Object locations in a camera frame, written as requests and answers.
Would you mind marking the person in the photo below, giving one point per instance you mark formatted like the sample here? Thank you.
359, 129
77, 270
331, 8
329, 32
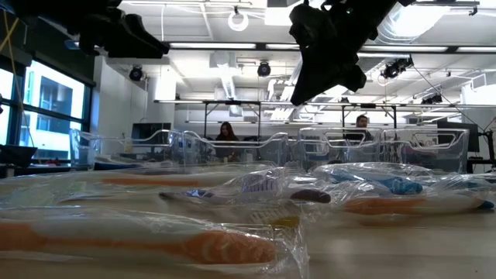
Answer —
226, 137
361, 126

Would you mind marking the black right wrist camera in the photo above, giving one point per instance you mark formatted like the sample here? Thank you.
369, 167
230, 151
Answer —
300, 23

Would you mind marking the silver ventilation duct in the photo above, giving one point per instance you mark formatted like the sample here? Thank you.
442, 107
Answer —
387, 27

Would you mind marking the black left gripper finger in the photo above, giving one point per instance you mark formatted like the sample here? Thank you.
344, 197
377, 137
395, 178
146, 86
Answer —
131, 48
149, 35

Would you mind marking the black monitor stand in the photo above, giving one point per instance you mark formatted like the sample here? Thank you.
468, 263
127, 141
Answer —
489, 141

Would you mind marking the window with dark frame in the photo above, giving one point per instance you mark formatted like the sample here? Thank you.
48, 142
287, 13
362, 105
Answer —
50, 100

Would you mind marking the black ceiling spotlight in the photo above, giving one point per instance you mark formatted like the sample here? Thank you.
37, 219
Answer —
264, 69
395, 67
432, 99
135, 73

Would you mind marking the long ceiling light strip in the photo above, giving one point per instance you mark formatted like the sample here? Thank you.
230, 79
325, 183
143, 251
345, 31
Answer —
281, 46
476, 49
407, 49
213, 45

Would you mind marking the clear plastic bin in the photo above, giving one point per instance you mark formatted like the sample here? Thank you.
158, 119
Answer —
333, 149
116, 149
426, 149
252, 147

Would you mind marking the orange white wrapped toothbrush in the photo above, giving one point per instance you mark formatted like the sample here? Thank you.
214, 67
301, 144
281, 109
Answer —
151, 182
228, 248
387, 205

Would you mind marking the purple white wrapped toothbrush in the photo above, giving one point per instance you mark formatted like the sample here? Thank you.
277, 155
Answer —
259, 183
186, 193
310, 196

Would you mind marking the black monitor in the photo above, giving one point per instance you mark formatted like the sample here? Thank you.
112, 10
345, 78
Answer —
473, 135
151, 131

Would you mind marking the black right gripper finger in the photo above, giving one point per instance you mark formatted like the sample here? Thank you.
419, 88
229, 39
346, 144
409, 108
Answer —
353, 80
314, 83

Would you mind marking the yellow white wrapped toothbrush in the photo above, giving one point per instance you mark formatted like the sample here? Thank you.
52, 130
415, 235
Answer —
275, 217

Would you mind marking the green white wrapped toothbrush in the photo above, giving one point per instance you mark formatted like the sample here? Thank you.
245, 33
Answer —
38, 191

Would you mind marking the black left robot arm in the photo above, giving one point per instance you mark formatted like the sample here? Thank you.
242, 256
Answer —
58, 9

